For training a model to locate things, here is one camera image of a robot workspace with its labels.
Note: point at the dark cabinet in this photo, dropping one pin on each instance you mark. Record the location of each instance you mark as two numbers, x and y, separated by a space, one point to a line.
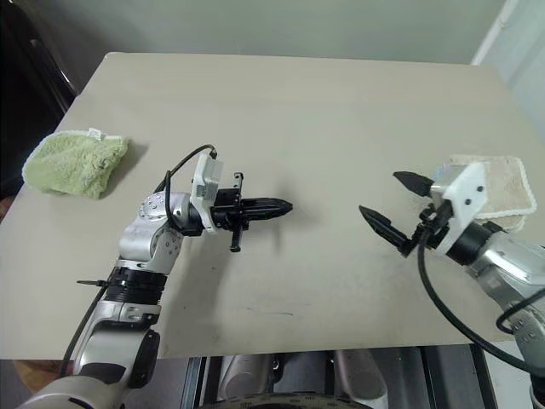
25 85

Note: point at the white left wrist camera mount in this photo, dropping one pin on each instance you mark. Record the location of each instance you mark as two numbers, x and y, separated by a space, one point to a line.
204 179

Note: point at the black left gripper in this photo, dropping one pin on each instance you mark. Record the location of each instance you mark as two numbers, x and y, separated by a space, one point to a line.
227 211

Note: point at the black zip tie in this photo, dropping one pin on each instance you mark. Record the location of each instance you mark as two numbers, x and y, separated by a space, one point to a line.
91 283

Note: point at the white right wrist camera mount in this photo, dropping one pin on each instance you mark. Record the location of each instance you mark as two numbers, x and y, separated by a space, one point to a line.
466 196

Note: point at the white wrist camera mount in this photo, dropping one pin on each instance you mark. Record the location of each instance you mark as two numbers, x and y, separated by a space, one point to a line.
466 196
204 179

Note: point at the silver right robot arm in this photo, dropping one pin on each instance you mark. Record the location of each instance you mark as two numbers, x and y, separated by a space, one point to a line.
511 264

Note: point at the beige fluffy towel white edging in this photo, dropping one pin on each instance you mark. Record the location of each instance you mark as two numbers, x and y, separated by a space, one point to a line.
506 187

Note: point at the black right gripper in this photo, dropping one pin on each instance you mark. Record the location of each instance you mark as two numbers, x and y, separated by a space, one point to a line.
432 226

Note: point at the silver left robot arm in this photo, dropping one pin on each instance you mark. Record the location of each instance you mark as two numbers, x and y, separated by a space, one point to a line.
140 238

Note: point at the green fluffy towel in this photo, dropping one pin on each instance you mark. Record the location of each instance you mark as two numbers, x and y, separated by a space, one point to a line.
72 166

